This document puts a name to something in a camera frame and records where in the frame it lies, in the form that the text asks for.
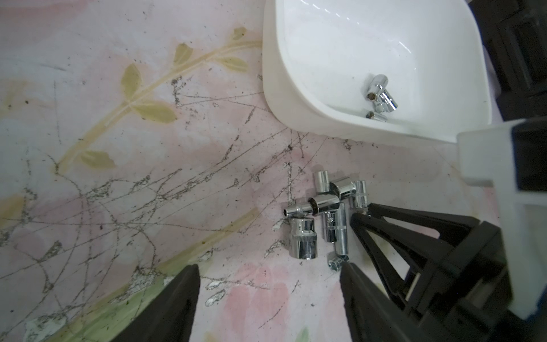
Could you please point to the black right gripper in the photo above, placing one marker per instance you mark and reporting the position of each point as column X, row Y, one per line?
column 458, row 287

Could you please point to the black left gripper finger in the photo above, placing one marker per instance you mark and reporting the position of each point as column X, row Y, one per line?
column 170, row 316

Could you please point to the small chrome socket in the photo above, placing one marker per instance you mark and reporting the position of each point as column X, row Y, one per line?
column 336, row 262

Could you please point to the long chrome socket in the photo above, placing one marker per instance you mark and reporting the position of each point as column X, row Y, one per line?
column 335, row 229

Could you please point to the large chrome socket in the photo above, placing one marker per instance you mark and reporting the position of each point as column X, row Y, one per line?
column 303, row 238

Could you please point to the white plastic storage box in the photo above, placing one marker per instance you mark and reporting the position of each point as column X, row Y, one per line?
column 319, row 58

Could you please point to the black plastic tool case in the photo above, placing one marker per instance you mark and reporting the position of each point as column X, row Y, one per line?
column 514, row 35

